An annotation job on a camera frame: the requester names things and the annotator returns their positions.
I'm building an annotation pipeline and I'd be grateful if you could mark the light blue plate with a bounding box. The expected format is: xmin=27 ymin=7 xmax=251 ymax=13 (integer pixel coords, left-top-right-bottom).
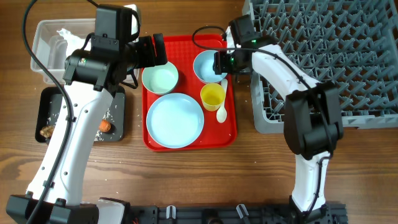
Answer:
xmin=146 ymin=93 xmax=205 ymax=149

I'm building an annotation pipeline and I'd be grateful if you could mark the white napkin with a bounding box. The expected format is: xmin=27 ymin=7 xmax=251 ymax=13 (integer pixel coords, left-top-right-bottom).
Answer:
xmin=57 ymin=28 xmax=85 ymax=57

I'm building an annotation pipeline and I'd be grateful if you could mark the yellow plastic cup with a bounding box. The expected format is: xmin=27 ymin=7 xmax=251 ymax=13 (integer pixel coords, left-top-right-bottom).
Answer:
xmin=200 ymin=83 xmax=226 ymax=111

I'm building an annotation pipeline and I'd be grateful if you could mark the grey dishwasher rack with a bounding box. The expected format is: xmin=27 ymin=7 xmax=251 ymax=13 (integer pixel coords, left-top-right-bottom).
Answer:
xmin=242 ymin=0 xmax=397 ymax=129

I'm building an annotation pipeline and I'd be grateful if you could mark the white plastic spoon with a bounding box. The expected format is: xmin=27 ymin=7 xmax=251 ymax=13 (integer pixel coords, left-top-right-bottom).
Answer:
xmin=216 ymin=78 xmax=228 ymax=123

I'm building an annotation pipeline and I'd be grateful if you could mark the orange carrot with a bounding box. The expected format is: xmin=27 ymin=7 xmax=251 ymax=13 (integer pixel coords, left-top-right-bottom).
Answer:
xmin=98 ymin=119 xmax=112 ymax=133

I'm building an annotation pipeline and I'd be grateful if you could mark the light blue bowl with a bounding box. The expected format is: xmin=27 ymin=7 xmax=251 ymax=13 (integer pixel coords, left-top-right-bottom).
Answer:
xmin=193 ymin=50 xmax=227 ymax=83

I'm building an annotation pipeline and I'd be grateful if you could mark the white rice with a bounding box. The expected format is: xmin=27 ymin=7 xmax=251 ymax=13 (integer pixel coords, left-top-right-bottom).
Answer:
xmin=37 ymin=100 xmax=124 ymax=143

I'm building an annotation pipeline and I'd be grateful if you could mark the black tray bin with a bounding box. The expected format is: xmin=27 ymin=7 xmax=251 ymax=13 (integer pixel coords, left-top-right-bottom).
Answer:
xmin=35 ymin=86 xmax=126 ymax=143

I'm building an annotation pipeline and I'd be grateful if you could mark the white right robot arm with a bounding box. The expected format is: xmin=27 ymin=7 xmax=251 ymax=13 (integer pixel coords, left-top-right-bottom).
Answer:
xmin=213 ymin=15 xmax=343 ymax=223

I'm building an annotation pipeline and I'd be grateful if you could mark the mint green bowl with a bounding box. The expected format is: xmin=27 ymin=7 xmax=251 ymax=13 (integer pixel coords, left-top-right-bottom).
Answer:
xmin=142 ymin=62 xmax=179 ymax=95

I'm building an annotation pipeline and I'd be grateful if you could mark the red serving tray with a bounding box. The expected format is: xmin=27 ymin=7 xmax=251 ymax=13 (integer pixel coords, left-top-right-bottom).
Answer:
xmin=142 ymin=34 xmax=238 ymax=152

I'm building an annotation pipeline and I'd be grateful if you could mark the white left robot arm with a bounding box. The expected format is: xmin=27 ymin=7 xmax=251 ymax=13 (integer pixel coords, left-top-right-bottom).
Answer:
xmin=6 ymin=34 xmax=167 ymax=223

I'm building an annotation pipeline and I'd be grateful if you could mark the brown food scrap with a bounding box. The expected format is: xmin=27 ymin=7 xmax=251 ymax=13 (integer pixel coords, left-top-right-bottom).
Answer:
xmin=39 ymin=125 xmax=55 ymax=139

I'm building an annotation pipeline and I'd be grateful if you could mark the clear plastic waste bin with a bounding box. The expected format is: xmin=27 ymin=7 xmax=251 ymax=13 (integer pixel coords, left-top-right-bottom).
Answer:
xmin=30 ymin=18 xmax=141 ymax=85

